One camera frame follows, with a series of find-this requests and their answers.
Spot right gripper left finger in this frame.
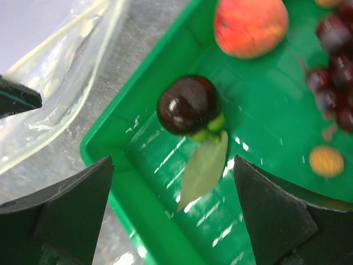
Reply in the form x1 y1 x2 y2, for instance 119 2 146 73
1 156 114 264

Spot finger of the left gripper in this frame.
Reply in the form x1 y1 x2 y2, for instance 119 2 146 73
0 75 42 118

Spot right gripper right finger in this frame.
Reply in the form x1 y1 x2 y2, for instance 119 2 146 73
233 155 352 264

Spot clear dotted zip bag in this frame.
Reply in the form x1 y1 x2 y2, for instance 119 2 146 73
1 1 130 172

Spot dark red grape bunch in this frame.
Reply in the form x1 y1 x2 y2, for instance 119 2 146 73
300 1 352 141

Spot dark purple mangosteen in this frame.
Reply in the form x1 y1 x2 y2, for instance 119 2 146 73
156 74 225 142

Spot red peach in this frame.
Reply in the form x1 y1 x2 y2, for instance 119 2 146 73
213 0 289 59

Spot small brown nut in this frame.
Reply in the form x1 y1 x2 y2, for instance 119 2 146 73
309 145 344 178

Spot dried green leaf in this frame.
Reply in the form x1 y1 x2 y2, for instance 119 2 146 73
177 130 228 211

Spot green plastic tray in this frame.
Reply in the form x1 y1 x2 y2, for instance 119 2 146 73
81 1 352 264

